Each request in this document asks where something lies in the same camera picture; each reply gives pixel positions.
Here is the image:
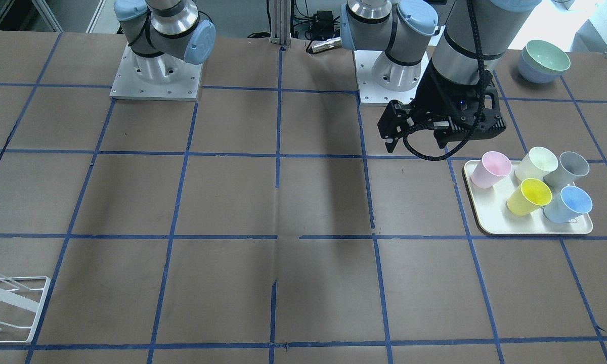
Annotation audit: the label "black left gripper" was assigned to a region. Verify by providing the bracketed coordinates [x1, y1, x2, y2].
[377, 64, 506, 154]

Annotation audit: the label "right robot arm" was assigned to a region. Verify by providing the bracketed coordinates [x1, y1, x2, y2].
[114, 1, 216, 84]

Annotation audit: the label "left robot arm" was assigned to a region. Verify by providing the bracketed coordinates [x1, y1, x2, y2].
[339, 1, 539, 161]

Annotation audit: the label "pink plastic cup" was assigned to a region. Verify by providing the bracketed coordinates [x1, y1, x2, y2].
[471, 151, 512, 189]

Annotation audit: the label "pale green plastic cup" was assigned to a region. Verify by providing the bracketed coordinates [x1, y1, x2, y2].
[514, 147, 559, 182]

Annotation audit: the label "yellow plastic cup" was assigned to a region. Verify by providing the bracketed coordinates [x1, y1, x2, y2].
[505, 178, 553, 216]

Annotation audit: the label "grey plastic cup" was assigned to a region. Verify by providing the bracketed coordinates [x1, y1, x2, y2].
[544, 151, 590, 189]

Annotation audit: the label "light blue cup far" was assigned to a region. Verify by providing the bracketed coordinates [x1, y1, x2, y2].
[544, 185, 593, 223]

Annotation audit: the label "cream plastic tray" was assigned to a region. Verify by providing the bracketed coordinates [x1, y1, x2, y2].
[462, 160, 593, 235]

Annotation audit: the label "stacked green blue bowls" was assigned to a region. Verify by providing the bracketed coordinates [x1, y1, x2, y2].
[517, 39, 571, 84]

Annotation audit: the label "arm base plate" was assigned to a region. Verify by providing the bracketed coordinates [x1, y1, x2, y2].
[110, 46, 202, 102]
[354, 50, 429, 106]

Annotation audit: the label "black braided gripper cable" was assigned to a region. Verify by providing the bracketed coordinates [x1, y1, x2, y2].
[403, 0, 489, 162]

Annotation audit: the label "aluminium frame post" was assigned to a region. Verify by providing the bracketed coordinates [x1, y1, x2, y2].
[268, 1, 293, 50]

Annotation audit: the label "white wire cup rack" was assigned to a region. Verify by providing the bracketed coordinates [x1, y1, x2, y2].
[0, 274, 51, 345]

